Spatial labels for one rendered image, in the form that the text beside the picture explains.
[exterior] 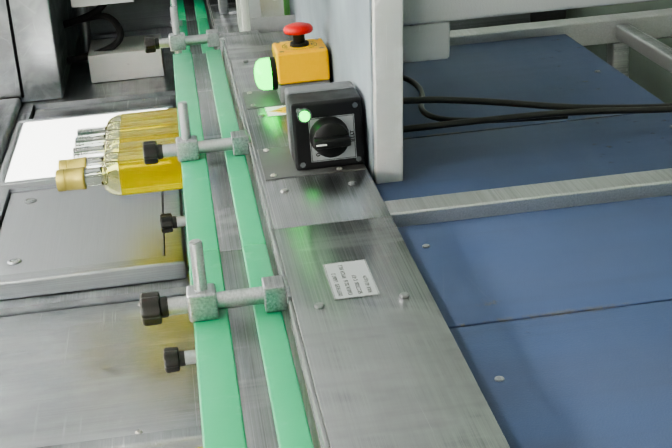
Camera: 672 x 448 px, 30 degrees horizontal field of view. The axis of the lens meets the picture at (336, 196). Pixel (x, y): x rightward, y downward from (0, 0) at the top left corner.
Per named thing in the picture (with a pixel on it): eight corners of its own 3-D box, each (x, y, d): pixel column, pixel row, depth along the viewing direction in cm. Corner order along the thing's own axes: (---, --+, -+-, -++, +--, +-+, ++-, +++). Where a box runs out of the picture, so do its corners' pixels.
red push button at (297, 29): (283, 46, 172) (281, 22, 171) (312, 43, 173) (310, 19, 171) (286, 53, 168) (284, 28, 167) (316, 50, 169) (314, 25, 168)
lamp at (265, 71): (275, 84, 174) (254, 87, 174) (273, 53, 173) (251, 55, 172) (279, 93, 170) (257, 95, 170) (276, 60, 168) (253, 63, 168)
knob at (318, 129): (349, 152, 142) (354, 161, 139) (310, 156, 142) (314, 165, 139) (347, 114, 141) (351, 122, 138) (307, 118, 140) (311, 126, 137)
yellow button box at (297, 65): (328, 85, 176) (275, 90, 176) (324, 33, 174) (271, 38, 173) (335, 98, 170) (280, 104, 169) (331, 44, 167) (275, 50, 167)
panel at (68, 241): (175, 116, 276) (19, 133, 273) (174, 103, 275) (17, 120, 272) (187, 278, 193) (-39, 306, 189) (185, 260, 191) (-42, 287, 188)
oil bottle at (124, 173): (239, 172, 200) (104, 187, 197) (236, 138, 198) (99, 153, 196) (241, 183, 195) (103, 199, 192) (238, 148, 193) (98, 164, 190)
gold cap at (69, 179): (87, 193, 194) (58, 196, 194) (86, 175, 196) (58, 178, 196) (84, 179, 191) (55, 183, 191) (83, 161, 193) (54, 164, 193)
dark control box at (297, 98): (358, 143, 151) (289, 150, 150) (354, 79, 148) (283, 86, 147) (369, 164, 143) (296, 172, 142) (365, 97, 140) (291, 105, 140)
